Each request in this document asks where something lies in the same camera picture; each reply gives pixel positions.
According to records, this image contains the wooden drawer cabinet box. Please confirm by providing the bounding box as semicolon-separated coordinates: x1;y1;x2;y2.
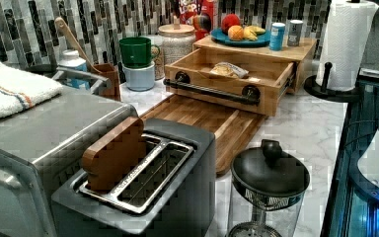
192;36;317;94

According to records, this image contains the green mug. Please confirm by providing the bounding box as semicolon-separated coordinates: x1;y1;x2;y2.
119;37;160;68

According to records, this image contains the white paper towel roll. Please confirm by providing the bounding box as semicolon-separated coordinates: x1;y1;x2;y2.
317;0;379;91

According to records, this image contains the wooden spoon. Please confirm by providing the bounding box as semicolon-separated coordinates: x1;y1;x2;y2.
54;17;100;73

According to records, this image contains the brown toy bread slice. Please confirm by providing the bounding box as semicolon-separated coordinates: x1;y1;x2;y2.
82;117;146;193

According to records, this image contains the red cereal box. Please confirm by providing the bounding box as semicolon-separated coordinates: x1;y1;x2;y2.
179;0;217;40

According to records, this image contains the wrapped sandwich packet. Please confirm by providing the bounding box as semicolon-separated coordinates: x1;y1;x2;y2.
210;62;249;79

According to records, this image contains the orange fruit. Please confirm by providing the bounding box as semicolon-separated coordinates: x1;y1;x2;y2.
228;25;244;41

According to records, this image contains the brown utensil holder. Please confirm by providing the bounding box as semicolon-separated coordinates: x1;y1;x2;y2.
92;63;121;102

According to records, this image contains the wooden cutting board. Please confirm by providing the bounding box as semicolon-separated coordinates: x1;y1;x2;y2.
141;95;267;177

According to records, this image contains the black paper towel holder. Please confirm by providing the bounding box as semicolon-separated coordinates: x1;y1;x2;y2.
304;62;363;103

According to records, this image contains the blue plate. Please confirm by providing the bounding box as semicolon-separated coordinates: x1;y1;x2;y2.
210;29;270;47

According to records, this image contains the red apple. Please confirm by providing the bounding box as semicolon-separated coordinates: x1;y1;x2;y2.
221;14;240;35

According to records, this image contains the yellow banana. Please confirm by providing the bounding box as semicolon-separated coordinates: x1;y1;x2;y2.
244;26;265;40

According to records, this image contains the grey can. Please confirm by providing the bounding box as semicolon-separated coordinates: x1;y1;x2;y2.
287;20;303;46

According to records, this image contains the glass jar wooden lid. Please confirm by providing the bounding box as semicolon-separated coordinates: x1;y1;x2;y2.
158;17;195;79

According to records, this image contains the stainless steel toaster oven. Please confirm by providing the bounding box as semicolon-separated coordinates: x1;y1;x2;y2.
0;73;137;237

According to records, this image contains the grey two-slot toaster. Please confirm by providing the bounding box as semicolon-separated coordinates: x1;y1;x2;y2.
51;118;215;237

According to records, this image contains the light blue mug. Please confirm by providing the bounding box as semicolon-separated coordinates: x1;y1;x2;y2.
122;62;155;91

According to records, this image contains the white striped folded towel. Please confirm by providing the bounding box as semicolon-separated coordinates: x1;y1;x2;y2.
0;61;63;119

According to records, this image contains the glass french press black lid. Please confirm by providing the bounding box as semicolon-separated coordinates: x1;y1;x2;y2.
226;139;310;237

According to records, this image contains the wooden drawer with black handle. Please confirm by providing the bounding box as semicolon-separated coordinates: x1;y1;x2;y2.
165;48;296;116

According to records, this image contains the blue can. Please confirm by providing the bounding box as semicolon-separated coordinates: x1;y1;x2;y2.
269;23;285;51

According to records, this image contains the white bottle blue label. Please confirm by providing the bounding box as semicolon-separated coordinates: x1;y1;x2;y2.
58;49;90;90

